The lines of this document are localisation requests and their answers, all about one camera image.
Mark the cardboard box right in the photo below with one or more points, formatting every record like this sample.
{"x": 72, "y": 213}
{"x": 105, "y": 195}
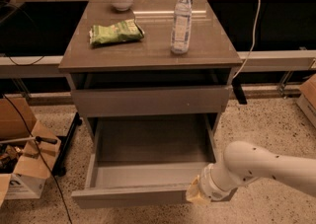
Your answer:
{"x": 307, "y": 99}

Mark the open cardboard box left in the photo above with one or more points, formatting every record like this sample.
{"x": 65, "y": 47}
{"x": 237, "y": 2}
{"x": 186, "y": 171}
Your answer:
{"x": 24, "y": 168}

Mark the grey top drawer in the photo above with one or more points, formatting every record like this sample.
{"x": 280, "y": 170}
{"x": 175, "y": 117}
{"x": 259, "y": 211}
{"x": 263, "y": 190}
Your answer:
{"x": 152, "y": 101}

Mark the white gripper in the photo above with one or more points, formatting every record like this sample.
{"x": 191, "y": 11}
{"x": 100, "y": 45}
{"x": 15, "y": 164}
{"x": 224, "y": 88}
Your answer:
{"x": 210, "y": 188}

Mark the green snack bag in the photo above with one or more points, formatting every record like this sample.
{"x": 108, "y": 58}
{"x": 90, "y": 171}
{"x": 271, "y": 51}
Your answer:
{"x": 123, "y": 31}

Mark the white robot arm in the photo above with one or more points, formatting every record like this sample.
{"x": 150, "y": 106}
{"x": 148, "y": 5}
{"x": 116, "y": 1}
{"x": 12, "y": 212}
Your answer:
{"x": 241, "y": 164}

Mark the black handled tool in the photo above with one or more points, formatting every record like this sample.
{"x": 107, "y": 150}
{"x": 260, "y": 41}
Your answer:
{"x": 21, "y": 141}

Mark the black stand leg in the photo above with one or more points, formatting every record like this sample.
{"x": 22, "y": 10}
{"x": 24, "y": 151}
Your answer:
{"x": 59, "y": 166}

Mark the grey drawer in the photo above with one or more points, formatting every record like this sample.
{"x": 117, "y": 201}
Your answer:
{"x": 152, "y": 101}
{"x": 146, "y": 160}

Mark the grey drawer cabinet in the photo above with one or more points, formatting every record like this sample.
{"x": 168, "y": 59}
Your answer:
{"x": 210, "y": 61}

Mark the clear plastic water bottle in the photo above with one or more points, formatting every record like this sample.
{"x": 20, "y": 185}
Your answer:
{"x": 181, "y": 29}

